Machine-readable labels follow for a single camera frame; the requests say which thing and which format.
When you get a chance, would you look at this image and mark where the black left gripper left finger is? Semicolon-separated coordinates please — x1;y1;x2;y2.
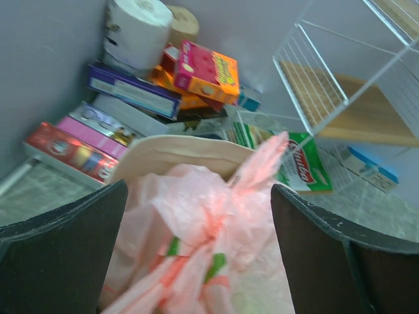
1;180;128;313

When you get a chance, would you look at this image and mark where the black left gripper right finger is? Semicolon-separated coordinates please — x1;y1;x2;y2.
271;184;418;313

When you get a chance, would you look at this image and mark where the beige canvas tote bag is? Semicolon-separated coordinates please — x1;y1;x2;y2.
105;135;253;184

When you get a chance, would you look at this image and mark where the pink plastic grocery bag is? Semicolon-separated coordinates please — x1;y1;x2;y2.
99;132;289;313

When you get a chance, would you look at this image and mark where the green white Chubo bag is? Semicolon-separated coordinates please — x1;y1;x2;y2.
226;122;333;194

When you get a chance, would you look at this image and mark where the blue white tissue box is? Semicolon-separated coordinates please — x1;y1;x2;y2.
340;147;399;193

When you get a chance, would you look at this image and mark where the red pink box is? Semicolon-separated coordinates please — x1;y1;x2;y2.
24;116;127;188

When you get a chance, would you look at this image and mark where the white RIO box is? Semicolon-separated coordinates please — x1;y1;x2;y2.
68;101;143;147

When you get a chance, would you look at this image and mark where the purple box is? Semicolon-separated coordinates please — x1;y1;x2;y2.
87;61;181;120

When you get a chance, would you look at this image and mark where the pink orange snack box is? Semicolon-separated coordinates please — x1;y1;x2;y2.
149;39;242;111

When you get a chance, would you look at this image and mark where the white toilet paper roll left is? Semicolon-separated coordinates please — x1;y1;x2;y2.
103;0;173;71

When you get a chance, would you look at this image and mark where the brown toilet paper roll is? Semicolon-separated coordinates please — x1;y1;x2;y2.
166;5;200;49

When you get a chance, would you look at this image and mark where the white wire shelf rack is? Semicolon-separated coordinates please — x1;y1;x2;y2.
235;0;419;197

